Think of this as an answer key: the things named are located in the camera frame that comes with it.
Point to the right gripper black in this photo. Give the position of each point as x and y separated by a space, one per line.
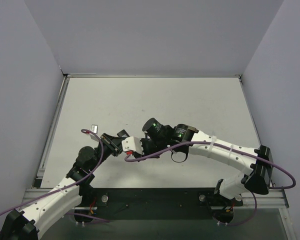
145 145

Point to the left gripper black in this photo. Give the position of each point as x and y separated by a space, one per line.
110 143

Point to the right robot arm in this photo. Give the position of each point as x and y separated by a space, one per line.
253 164

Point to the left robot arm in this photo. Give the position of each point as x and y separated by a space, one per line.
32 222

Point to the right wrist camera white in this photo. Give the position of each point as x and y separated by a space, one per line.
132 144

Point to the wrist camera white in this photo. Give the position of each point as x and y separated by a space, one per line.
132 144
93 132

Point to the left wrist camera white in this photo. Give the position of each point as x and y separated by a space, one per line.
93 132

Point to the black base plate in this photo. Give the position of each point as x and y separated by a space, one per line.
113 204

